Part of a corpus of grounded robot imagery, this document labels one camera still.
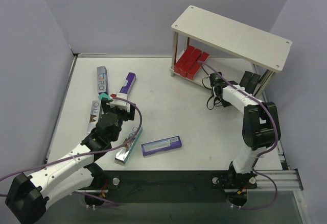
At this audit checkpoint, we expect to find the teal toothpaste box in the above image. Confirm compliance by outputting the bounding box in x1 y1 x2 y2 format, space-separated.
98 92 111 102

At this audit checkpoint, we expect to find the silver rio box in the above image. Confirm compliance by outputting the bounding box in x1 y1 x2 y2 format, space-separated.
87 100 102 134
97 66 109 95
114 124 143 166

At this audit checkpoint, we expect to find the red toothpaste box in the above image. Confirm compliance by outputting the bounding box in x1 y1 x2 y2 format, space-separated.
174 46 195 73
186 52 209 80
179 48 202 77

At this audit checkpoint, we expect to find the silver Rio box bottom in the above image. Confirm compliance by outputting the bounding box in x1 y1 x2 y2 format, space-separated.
114 124 143 166

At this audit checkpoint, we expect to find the purple toothpaste box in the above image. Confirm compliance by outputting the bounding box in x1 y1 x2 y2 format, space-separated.
116 72 136 99
141 136 182 157

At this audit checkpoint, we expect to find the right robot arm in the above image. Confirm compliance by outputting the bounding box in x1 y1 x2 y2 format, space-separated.
209 71 281 187

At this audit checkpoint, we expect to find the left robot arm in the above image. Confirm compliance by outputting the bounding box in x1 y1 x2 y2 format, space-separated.
5 97 139 223

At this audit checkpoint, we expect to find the white two-tier shelf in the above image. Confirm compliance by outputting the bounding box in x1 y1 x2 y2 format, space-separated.
170 5 292 98

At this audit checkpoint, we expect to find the silver Rio box top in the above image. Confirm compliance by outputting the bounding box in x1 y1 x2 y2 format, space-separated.
97 66 109 95

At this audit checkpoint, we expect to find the purple toothpaste box flat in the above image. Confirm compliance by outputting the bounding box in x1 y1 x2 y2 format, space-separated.
141 136 182 157

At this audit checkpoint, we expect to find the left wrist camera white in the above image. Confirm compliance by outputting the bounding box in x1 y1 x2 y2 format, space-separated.
110 92 130 112

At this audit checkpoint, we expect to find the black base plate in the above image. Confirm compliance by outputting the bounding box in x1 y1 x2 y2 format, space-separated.
83 170 257 204

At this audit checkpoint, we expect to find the aluminium frame rail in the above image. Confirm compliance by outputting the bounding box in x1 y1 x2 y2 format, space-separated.
47 57 300 209

